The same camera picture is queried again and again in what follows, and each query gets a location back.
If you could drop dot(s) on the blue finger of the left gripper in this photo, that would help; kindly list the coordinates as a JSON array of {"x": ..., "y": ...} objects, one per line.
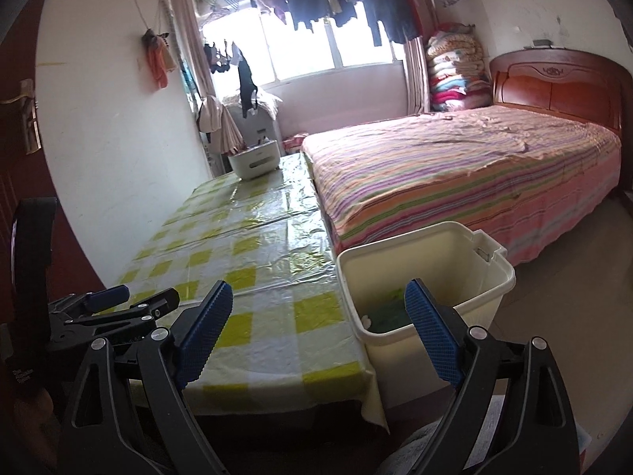
[
  {"x": 139, "y": 319},
  {"x": 106, "y": 299}
]

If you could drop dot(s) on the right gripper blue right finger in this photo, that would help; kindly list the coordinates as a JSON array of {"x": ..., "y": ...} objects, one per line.
[{"x": 443, "y": 332}]

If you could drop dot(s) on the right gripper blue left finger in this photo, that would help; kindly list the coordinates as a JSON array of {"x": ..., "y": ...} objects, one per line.
[{"x": 197, "y": 330}]

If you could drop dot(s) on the green broccoli plush toy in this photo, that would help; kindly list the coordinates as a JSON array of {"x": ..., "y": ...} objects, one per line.
[{"x": 388, "y": 315}]

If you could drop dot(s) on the cream plastic trash bin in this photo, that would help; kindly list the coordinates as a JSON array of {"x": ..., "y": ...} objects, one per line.
[{"x": 464, "y": 269}]

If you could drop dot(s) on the person's left hand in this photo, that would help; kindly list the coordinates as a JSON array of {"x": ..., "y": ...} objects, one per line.
[{"x": 25, "y": 414}]

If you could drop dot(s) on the dark red door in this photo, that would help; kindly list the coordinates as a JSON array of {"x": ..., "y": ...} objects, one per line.
[{"x": 26, "y": 175}]

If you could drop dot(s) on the striped bed sheet mattress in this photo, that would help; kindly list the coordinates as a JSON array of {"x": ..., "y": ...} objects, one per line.
[{"x": 522, "y": 177}]

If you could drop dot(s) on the pink curtain left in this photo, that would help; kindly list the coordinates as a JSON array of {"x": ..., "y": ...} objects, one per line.
[{"x": 193, "y": 46}]

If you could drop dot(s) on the pink curtain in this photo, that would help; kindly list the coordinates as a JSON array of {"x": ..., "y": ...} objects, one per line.
[
  {"x": 193, "y": 46},
  {"x": 416, "y": 75}
]

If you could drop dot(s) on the white pen holder box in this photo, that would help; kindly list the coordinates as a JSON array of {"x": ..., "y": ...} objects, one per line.
[{"x": 256, "y": 161}]

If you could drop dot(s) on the beige garment on curtain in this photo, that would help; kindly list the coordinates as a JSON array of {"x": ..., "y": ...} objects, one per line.
[{"x": 215, "y": 120}]

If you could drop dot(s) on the pink curtain right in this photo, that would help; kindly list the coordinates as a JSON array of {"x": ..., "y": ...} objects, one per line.
[{"x": 416, "y": 75}]

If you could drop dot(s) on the black hanging garment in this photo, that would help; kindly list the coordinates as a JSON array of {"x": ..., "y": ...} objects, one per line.
[{"x": 248, "y": 91}]

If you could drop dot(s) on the stack of folded quilts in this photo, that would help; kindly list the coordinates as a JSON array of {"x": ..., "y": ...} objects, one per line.
[{"x": 458, "y": 79}]

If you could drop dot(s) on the red wooden headboard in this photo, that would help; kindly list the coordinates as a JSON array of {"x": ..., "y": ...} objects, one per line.
[{"x": 566, "y": 82}]

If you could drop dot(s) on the orange cloth on wall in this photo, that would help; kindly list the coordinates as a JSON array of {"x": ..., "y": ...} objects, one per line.
[{"x": 159, "y": 58}]

